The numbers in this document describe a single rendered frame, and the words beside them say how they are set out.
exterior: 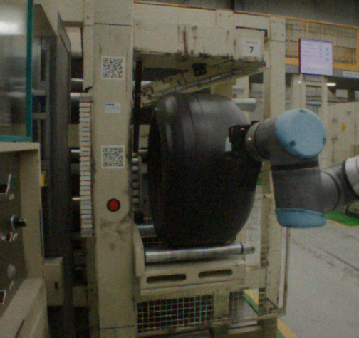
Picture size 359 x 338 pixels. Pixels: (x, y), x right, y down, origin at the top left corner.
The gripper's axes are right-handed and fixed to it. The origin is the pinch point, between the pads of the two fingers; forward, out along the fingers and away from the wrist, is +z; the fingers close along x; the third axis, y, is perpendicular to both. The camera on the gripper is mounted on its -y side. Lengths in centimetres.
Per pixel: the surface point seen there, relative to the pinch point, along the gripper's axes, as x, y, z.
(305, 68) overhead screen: -257, 156, 312
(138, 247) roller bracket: 25.4, -26.4, 12.7
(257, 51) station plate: -32, 51, 40
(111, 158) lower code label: 33.1, 1.3, 19.9
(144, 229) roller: 20, -26, 44
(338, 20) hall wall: -839, 599, 865
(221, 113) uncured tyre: -0.3, 14.3, 6.5
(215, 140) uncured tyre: 3.4, 5.3, 2.1
